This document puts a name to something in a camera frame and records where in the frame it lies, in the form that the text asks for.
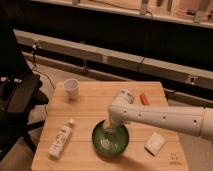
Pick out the white plastic bottle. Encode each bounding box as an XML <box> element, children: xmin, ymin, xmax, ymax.
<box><xmin>48</xmin><ymin>119</ymin><xmax>74</xmax><ymax>159</ymax></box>

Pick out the wooden table board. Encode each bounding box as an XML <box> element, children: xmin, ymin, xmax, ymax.
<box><xmin>31</xmin><ymin>81</ymin><xmax>188</xmax><ymax>171</ymax></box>

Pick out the black cable on floor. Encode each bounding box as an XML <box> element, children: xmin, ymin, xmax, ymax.
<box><xmin>31</xmin><ymin>41</ymin><xmax>57</xmax><ymax>90</ymax></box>

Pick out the black office chair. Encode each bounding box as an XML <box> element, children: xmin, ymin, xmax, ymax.
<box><xmin>0</xmin><ymin>21</ymin><xmax>49</xmax><ymax>161</ymax></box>

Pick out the green ceramic bowl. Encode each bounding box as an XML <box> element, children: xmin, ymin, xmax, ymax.
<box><xmin>92</xmin><ymin>120</ymin><xmax>129</xmax><ymax>157</ymax></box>

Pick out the orange carrot toy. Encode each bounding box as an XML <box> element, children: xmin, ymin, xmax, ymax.
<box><xmin>140</xmin><ymin>93</ymin><xmax>150</xmax><ymax>105</ymax></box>

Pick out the white paper cup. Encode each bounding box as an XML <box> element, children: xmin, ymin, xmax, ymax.
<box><xmin>63</xmin><ymin>79</ymin><xmax>79</xmax><ymax>100</ymax></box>

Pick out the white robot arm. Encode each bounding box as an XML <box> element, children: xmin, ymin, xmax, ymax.
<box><xmin>104</xmin><ymin>89</ymin><xmax>213</xmax><ymax>141</ymax></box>

